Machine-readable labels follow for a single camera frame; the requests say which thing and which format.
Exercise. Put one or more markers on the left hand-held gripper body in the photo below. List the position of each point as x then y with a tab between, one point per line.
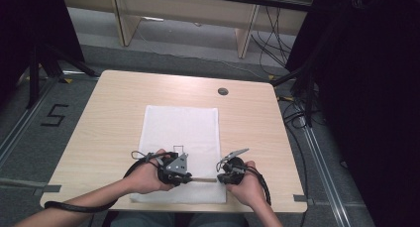
176	166

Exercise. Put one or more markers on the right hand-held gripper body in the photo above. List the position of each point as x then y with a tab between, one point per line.
235	169

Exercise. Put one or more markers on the thin brown strip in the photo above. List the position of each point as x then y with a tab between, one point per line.
204	179

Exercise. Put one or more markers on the white mesh bag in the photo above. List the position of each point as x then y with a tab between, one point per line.
185	131

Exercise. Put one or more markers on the person's right hand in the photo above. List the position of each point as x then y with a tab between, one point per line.
249	190

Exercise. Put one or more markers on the person's left hand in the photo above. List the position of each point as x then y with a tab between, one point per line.
145	179

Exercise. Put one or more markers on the grey tape strip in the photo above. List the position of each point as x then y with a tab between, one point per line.
301	198
48	189

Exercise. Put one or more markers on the grey table grommet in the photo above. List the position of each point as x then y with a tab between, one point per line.
223	91

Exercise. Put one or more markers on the black metal stand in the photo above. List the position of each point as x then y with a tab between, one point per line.
33	78
308	98

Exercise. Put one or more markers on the light wooden desk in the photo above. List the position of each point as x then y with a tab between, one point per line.
185	12

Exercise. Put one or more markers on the black curtain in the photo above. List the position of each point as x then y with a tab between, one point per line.
29	28
369	88

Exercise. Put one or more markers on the metal floor rail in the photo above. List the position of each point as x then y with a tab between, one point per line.
322	167
23	123

